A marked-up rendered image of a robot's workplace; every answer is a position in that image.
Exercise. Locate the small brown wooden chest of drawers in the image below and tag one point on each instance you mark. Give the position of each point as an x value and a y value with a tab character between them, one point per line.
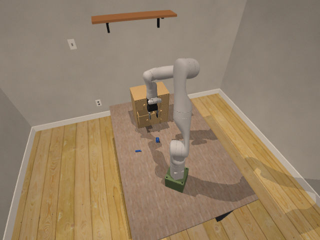
140	92

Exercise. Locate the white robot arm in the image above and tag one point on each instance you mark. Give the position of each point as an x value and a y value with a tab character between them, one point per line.
183	69

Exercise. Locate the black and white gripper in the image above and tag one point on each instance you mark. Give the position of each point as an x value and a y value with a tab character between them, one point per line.
152	101

